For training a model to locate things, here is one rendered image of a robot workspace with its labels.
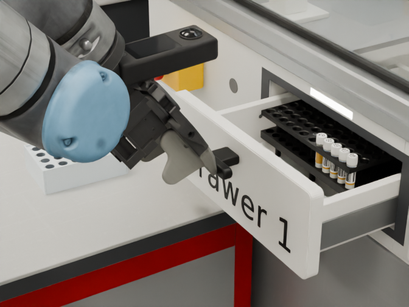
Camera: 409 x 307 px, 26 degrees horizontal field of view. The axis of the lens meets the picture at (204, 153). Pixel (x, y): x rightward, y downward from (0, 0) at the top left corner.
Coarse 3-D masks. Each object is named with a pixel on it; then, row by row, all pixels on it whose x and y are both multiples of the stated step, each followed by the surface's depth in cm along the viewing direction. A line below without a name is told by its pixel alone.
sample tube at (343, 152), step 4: (344, 148) 101; (340, 152) 101; (344, 152) 100; (348, 152) 101; (340, 156) 101; (344, 156) 101; (340, 160) 101; (344, 160) 101; (340, 172) 102; (344, 172) 102; (340, 176) 102; (344, 176) 102; (340, 180) 102; (344, 180) 102
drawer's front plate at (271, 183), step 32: (192, 96) 110; (224, 128) 102; (256, 160) 97; (256, 192) 99; (288, 192) 93; (320, 192) 90; (256, 224) 101; (288, 224) 95; (320, 224) 92; (288, 256) 96
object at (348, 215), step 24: (288, 96) 118; (240, 120) 115; (264, 120) 117; (264, 144) 118; (336, 192) 107; (360, 192) 96; (384, 192) 98; (336, 216) 96; (360, 216) 97; (384, 216) 100; (336, 240) 97
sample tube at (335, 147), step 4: (332, 144) 102; (336, 144) 102; (340, 144) 102; (332, 148) 102; (336, 148) 101; (340, 148) 102; (332, 152) 102; (336, 152) 102; (332, 156) 102; (336, 156) 102; (332, 164) 103; (332, 168) 103; (336, 168) 103; (332, 172) 103; (336, 172) 103; (332, 176) 103; (336, 176) 103
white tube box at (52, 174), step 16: (32, 160) 123; (48, 160) 123; (64, 160) 123; (112, 160) 124; (32, 176) 125; (48, 176) 120; (64, 176) 121; (80, 176) 123; (96, 176) 124; (112, 176) 125; (48, 192) 121
